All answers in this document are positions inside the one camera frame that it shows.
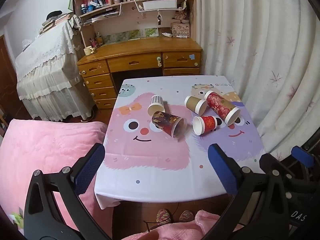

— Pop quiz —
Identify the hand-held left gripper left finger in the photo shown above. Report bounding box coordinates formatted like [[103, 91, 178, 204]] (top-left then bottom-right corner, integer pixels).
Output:
[[24, 143, 112, 240]]

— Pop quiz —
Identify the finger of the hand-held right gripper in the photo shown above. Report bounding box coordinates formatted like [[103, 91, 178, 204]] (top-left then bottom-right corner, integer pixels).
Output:
[[259, 153, 298, 180], [291, 145, 315, 169]]

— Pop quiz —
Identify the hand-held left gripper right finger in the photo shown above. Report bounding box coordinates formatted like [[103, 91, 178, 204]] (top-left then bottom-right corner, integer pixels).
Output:
[[201, 144, 292, 240]]

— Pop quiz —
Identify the small red paper cup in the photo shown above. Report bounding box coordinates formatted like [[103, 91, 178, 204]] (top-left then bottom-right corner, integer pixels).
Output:
[[192, 115, 217, 136]]

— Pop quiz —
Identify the tall red patterned paper cup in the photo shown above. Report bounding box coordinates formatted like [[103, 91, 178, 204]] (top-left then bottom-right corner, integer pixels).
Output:
[[204, 90, 241, 127]]

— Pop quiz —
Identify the brown paper cup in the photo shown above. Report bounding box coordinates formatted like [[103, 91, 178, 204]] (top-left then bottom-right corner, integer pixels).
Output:
[[184, 95, 208, 115]]

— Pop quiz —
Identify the dark patterned paper cup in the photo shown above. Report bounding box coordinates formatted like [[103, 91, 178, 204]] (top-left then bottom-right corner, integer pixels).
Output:
[[151, 110, 188, 138]]

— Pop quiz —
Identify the checkered paper cup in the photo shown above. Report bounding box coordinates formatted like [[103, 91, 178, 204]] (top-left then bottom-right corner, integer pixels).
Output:
[[147, 94, 166, 117]]

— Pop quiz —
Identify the pink fleece blanket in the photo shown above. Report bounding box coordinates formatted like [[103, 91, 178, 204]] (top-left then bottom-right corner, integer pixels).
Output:
[[0, 119, 113, 240]]

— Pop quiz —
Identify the person's right knitted slipper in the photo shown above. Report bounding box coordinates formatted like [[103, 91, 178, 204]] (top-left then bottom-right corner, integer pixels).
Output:
[[179, 210, 195, 222]]

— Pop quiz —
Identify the person's knitted slipper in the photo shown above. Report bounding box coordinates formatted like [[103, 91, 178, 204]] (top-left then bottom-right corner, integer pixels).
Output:
[[156, 209, 173, 225], [179, 210, 195, 222]]

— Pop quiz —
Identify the cartoon printed tablecloth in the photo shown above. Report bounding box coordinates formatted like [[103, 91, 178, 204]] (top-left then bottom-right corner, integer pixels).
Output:
[[94, 75, 267, 210]]

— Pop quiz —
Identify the person's pink fleece clothing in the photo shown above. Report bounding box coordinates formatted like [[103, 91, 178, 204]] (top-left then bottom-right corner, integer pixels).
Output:
[[120, 210, 221, 240]]

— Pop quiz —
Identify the person's left knitted slipper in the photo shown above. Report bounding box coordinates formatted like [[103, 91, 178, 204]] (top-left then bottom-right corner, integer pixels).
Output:
[[156, 209, 173, 225]]

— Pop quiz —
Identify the white lace covered furniture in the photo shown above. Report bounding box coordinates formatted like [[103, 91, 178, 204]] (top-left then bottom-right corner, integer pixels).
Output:
[[15, 20, 97, 122]]

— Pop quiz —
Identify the wooden desk with drawers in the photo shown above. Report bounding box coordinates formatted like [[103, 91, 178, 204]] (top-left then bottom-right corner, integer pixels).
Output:
[[76, 37, 203, 109]]

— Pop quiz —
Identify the white floral curtain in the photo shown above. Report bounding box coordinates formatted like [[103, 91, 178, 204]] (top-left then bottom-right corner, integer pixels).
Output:
[[195, 0, 320, 162]]

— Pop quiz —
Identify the pen holder with pens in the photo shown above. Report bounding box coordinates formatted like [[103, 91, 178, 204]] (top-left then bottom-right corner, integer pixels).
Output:
[[89, 32, 103, 49]]

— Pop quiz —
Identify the wooden decor box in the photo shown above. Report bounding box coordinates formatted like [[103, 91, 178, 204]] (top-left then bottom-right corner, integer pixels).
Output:
[[171, 22, 191, 37]]

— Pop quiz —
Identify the stack of books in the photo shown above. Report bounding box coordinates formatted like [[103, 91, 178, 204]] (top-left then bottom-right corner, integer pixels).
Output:
[[39, 14, 72, 35]]

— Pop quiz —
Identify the wooden bookshelf hutch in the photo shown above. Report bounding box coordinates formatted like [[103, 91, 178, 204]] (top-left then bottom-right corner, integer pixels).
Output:
[[71, 0, 197, 46]]

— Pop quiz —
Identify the white plastic tray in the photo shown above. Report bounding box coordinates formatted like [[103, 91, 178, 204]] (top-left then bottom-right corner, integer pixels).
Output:
[[142, 0, 178, 11]]

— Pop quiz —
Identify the black floor cable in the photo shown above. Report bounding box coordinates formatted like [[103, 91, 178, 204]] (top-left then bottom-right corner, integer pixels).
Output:
[[143, 220, 160, 232]]

